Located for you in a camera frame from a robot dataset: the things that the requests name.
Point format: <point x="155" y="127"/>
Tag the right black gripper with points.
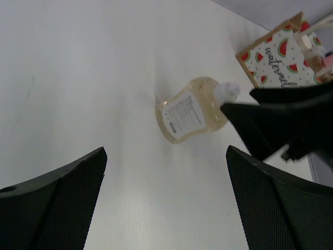
<point x="268" y="126"/>

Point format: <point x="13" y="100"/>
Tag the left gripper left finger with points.
<point x="54" y="210"/>

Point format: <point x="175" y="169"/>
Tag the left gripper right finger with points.
<point x="279" y="210"/>

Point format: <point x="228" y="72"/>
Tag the amber soap bottle white cap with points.
<point x="196" y="109"/>

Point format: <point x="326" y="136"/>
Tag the white bottle black cap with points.
<point x="314" y="58"/>

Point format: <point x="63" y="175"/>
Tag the olive bottle beige cap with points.
<point x="310" y="43"/>

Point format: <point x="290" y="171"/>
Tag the watermelon canvas bag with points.
<point x="276" y="61"/>

